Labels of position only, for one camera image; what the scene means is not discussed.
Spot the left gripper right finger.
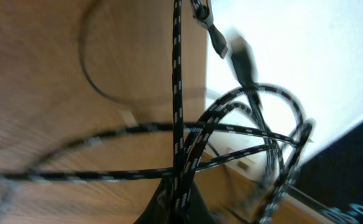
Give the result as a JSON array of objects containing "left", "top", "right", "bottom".
[{"left": 188, "top": 182, "right": 216, "bottom": 224}]

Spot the braided black white cable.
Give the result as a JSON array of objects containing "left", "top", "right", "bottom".
[{"left": 0, "top": 0, "right": 316, "bottom": 224}]

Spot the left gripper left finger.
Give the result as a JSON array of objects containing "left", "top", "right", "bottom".
[{"left": 134, "top": 179, "right": 173, "bottom": 224}]

